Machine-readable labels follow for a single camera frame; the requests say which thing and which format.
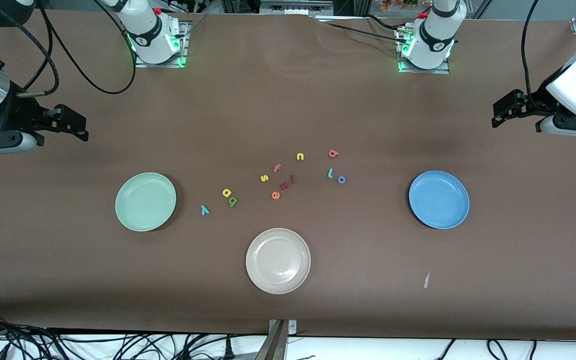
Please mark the dried orange flowers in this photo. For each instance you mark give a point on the dried orange flowers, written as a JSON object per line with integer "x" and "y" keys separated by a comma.
{"x": 403, "y": 4}

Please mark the beige plate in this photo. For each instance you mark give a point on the beige plate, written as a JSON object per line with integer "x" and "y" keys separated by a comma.
{"x": 278, "y": 261}

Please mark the green plate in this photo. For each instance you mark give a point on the green plate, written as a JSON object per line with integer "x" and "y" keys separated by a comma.
{"x": 145, "y": 202}

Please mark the blue plate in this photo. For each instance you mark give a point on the blue plate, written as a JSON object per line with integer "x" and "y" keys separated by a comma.
{"x": 439, "y": 200}

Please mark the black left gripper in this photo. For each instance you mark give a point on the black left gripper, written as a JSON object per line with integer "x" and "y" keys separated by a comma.
{"x": 532, "y": 103}

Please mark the black power plug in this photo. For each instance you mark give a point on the black power plug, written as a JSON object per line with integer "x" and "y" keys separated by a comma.
{"x": 228, "y": 350}

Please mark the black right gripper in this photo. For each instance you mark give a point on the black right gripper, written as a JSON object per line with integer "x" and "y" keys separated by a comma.
{"x": 18, "y": 111}

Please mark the brown table cover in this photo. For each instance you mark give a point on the brown table cover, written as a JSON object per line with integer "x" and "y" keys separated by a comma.
{"x": 288, "y": 100}

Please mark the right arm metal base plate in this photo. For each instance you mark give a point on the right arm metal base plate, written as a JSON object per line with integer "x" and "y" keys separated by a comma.
{"x": 163, "y": 65}

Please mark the pink foam letter b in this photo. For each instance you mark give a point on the pink foam letter b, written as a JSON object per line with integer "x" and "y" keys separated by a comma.
{"x": 333, "y": 154}

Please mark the silver metal frame rail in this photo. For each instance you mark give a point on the silver metal frame rail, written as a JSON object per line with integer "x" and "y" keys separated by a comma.
{"x": 295, "y": 7}

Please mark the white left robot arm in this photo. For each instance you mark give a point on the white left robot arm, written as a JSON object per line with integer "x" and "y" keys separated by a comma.
{"x": 438, "y": 35}

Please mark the grey camera pole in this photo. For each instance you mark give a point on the grey camera pole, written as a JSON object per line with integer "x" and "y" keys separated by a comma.
{"x": 274, "y": 345}

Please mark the green foam letter g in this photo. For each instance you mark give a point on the green foam letter g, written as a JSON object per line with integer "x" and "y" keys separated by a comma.
{"x": 233, "y": 202}

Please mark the silver mounting bracket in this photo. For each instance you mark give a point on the silver mounting bracket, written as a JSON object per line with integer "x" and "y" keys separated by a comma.
{"x": 292, "y": 327}

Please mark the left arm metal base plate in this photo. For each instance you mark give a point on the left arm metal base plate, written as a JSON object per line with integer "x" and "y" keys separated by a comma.
{"x": 425, "y": 71}

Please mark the white tape scrap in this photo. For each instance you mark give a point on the white tape scrap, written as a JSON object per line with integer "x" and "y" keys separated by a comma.
{"x": 426, "y": 281}

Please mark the teal foam letter y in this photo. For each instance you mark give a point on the teal foam letter y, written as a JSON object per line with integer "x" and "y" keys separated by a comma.
{"x": 204, "y": 210}

